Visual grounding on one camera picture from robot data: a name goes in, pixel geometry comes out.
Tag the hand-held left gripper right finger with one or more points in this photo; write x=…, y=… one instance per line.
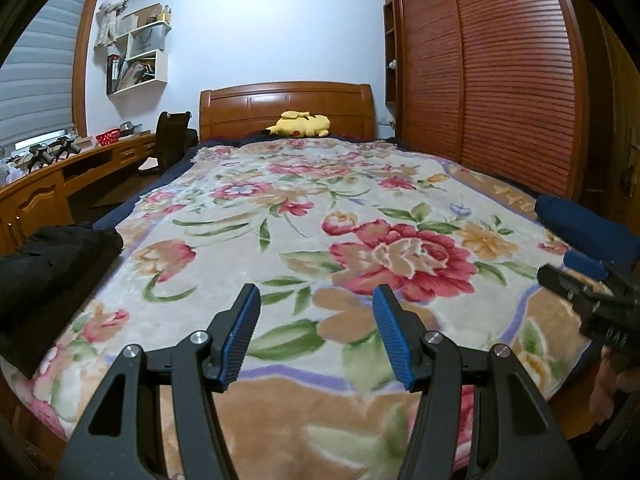
x=395, y=340

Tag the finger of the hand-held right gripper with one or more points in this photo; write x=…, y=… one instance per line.
x=555, y=280
x=585, y=262

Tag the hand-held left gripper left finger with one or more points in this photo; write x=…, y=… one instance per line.
x=240, y=335

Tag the blue suit jacket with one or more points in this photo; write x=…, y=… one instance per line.
x=590, y=225

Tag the person's right hand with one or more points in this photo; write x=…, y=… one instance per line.
x=602, y=385

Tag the floral blanket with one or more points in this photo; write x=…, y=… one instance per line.
x=300, y=240

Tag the black folded clothing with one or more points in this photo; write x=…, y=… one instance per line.
x=50, y=270

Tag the wooden louvred wardrobe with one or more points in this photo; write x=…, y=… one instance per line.
x=500, y=75

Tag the dark office chair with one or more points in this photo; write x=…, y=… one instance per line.
x=170, y=140

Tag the yellow plush toy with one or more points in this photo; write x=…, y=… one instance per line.
x=300, y=125

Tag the wooden bed headboard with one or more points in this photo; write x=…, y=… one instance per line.
x=280, y=102

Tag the red basket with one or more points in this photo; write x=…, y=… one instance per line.
x=107, y=137

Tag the wooden desk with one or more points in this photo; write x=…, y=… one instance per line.
x=30, y=200

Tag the black clamp tool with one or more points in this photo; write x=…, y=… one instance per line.
x=66, y=146
x=40, y=154

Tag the stack of papers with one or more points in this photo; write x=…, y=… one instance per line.
x=137, y=75

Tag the black binders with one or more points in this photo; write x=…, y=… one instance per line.
x=114, y=74

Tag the grey paper bag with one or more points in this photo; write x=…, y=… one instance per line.
x=147, y=42

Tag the grey window blind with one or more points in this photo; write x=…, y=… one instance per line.
x=40, y=70

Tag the cardboard box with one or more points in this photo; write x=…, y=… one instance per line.
x=149, y=15

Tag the cream cloth bundle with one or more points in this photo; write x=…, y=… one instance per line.
x=111, y=20

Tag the wooden bed frame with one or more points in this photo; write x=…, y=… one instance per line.
x=25, y=440

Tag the white wall shelf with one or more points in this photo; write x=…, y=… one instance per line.
x=161, y=65

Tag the wooden window frame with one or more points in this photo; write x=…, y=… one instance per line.
x=82, y=60

